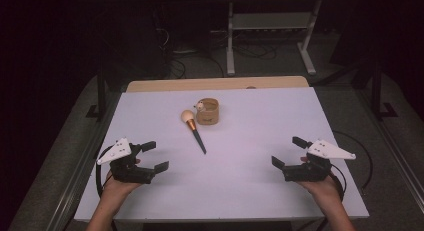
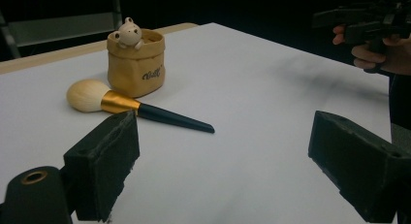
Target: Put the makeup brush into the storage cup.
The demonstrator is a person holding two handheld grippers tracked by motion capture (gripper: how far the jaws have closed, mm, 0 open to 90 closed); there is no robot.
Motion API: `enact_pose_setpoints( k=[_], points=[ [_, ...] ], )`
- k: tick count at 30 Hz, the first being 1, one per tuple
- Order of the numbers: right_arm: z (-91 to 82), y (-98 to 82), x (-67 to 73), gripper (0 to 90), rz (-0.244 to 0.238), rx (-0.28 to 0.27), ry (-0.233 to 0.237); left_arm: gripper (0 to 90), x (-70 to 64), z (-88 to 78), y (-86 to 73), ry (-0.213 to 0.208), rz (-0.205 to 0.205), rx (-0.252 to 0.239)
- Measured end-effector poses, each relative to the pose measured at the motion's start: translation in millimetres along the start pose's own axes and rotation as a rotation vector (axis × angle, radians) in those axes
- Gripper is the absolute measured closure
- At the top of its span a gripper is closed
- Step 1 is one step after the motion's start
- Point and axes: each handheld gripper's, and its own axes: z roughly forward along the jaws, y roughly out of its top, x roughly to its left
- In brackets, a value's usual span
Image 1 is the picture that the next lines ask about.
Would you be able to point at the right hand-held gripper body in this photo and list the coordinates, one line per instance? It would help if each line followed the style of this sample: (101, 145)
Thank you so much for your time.
(308, 171)

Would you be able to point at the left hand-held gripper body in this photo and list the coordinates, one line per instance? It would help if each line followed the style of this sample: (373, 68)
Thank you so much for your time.
(125, 169)

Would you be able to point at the round wooden brush holder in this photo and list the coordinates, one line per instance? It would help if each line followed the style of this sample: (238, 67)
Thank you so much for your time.
(207, 112)

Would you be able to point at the person's left hand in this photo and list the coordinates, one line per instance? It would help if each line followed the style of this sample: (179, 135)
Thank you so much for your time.
(115, 187)

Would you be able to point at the person's right hand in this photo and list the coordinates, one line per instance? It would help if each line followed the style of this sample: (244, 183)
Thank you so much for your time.
(321, 189)

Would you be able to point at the black metal stand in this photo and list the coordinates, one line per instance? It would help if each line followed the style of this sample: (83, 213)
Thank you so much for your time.
(377, 91)
(101, 94)

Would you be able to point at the white metal desk frame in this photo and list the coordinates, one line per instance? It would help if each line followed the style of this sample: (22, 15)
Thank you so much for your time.
(271, 21)

